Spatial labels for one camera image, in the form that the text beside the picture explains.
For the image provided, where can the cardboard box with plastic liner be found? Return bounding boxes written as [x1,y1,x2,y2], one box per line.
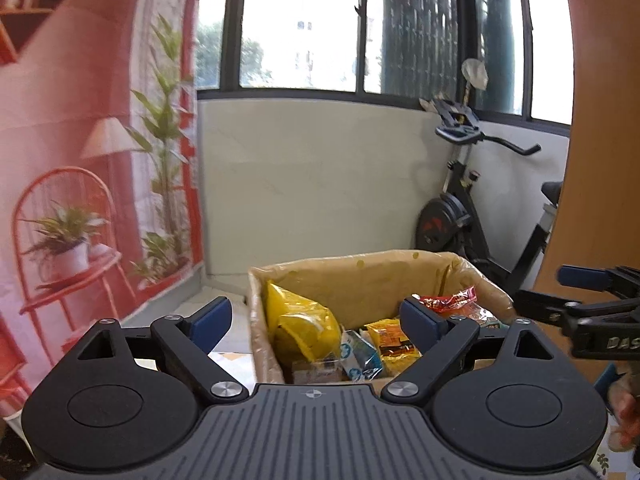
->
[247,250,517,386]

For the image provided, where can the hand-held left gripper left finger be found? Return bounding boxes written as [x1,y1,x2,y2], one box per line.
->
[75,296,249,403]

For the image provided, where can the person's right hand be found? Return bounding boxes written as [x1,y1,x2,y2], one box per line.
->
[607,375,640,453]

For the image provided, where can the yellow orange snack packet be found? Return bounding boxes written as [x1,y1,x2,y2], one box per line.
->
[365,317,424,379]

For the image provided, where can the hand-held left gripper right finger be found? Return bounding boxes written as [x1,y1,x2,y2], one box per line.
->
[381,296,574,403]

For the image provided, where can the red snack packet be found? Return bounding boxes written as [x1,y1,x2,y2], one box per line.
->
[417,285,503,331]

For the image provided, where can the black exercise bike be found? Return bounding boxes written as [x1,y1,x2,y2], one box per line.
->
[412,97,563,297]

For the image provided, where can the dark framed window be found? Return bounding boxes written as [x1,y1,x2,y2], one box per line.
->
[195,0,574,136]

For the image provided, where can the blue white snack packet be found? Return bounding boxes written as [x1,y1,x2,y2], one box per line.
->
[340,330,384,384]

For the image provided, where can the curved wooden panel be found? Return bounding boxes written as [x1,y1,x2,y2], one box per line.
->
[530,0,640,386]

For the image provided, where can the large yellow snack packet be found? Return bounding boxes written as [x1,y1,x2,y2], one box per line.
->
[265,280,346,367]

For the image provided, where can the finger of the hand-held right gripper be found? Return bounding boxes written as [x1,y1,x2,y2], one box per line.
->
[557,265,640,292]
[515,290,640,329]

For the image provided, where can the printed room backdrop cloth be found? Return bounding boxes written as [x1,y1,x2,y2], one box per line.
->
[0,0,206,421]

